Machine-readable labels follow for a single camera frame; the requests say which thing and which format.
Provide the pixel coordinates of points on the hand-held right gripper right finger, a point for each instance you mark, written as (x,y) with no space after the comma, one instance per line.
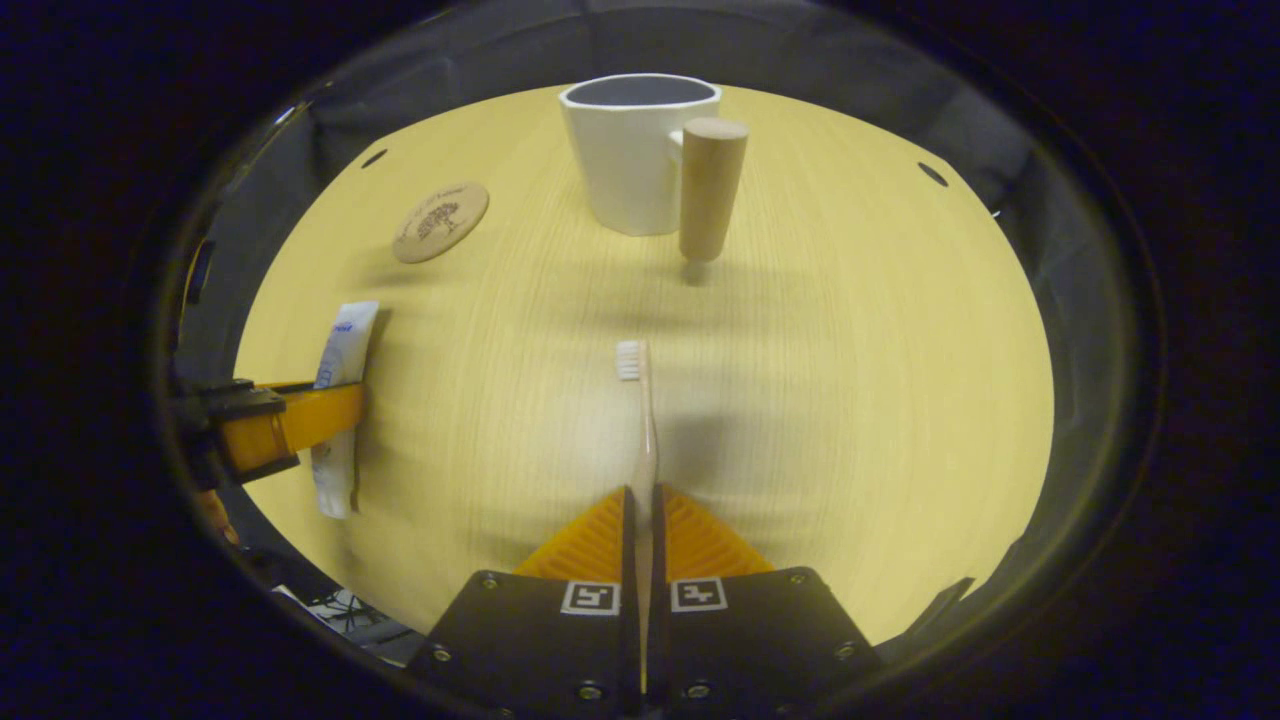
(660,650)

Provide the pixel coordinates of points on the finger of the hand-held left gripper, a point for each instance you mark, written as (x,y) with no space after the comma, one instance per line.
(300,420)

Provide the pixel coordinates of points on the white toothpaste tube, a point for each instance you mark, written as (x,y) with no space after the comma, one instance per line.
(348,340)

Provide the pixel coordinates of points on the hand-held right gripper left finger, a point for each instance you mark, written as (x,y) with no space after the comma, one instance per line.
(630,640)

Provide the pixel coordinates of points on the wooden toothbrush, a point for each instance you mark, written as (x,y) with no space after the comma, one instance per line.
(647,430)

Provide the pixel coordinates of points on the round wooden coaster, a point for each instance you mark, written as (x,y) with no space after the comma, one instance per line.
(440,222)

